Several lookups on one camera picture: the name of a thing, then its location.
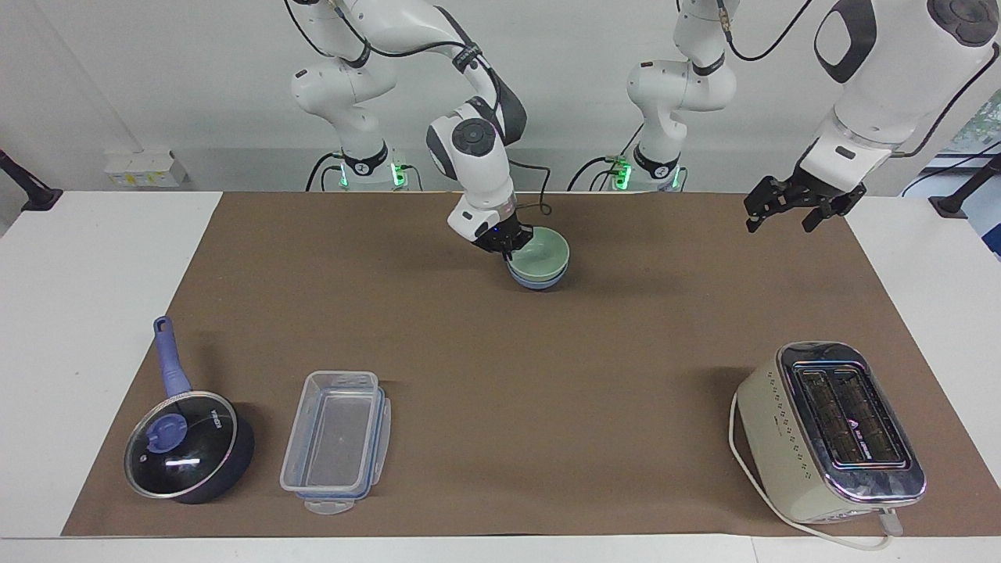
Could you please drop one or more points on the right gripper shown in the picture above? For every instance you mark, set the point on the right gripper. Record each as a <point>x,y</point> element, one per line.
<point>498,234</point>

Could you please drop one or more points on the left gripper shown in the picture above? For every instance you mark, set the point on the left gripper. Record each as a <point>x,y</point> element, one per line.
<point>821,191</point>

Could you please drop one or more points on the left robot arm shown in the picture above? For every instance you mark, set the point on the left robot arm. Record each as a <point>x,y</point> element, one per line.
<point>876,86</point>

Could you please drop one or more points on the clear plastic container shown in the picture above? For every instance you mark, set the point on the clear plastic container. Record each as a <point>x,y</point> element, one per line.
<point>336,442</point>

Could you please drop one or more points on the blue bowl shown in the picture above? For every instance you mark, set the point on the blue bowl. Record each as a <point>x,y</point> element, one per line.
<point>539,285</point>

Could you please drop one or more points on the white wall socket box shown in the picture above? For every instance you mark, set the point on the white wall socket box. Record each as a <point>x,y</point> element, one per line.
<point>145,170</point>

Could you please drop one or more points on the green bowl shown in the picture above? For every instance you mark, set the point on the green bowl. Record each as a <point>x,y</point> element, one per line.
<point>547,254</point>

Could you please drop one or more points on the glass lid with blue knob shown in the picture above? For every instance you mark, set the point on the glass lid with blue knob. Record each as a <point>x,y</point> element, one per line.
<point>181,444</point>

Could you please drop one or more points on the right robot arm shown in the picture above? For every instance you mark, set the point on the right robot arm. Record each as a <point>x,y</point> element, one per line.
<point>477,168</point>

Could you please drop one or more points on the black stand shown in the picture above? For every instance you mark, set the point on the black stand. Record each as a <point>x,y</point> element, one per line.
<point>27,191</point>
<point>958,199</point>

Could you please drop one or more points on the cream toaster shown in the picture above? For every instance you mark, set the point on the cream toaster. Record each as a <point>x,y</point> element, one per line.
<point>829,438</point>

